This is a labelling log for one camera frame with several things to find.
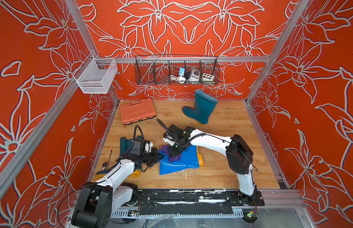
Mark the white grey round device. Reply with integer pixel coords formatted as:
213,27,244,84
187,68,201,82

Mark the dark teal rubber boot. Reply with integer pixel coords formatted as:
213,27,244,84
120,136,144,178

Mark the white dotted box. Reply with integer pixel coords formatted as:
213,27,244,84
202,73,215,84

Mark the purple cloth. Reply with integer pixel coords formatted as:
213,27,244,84
160,145,182,163

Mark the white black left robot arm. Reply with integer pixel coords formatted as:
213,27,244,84
71,138,164,228

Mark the orange plastic tool case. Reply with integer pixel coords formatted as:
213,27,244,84
120,98,157,125

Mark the black wire wall basket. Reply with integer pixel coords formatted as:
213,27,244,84
135,54,220,86

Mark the white coiled cable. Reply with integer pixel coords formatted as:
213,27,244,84
169,74,186,84

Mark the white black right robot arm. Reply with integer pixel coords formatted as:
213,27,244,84
160,123,256,197

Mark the blue rubber boot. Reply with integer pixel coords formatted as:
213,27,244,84
158,145,204,175

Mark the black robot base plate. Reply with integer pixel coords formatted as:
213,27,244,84
138,189,265,207

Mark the blue white small box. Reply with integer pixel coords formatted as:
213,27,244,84
179,67,185,77

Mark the white wire mesh basket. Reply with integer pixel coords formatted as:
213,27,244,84
74,59,118,94

